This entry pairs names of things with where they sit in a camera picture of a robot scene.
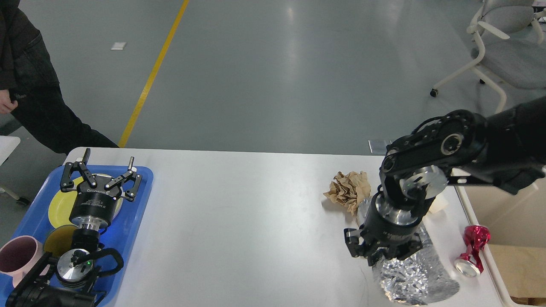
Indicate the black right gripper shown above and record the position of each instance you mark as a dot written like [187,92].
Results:
[387,233]

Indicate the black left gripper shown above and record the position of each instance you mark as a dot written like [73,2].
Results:
[93,201]

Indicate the yellow plastic plate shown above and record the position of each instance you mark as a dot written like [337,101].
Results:
[62,204]

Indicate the dark green mug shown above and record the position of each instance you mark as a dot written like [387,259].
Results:
[59,241]

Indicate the aluminium foil sheet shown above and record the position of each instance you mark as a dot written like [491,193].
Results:
[420,279]

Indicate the pink ribbed mug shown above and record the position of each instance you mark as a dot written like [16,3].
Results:
[18,256]

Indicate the crushed red soda can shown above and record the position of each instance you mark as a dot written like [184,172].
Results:
[475,238]

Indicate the brown paper bag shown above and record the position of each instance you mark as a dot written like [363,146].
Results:
[523,269]
[530,301]

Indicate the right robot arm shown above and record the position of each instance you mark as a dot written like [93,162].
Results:
[506,150]

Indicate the crumpled brown paper top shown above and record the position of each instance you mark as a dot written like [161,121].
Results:
[349,190]

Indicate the white cup behind gripper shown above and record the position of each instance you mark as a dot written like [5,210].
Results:
[438,204]

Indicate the left floor socket plate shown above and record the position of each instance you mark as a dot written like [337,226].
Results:
[378,146]

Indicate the white side table corner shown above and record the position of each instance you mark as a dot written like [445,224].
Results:
[7,145]

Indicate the person in dark clothes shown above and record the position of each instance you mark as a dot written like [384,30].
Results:
[30,89]

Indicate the beige plastic bin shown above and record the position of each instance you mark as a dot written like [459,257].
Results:
[514,220]

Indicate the grey office chair right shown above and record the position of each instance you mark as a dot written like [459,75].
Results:
[510,44]

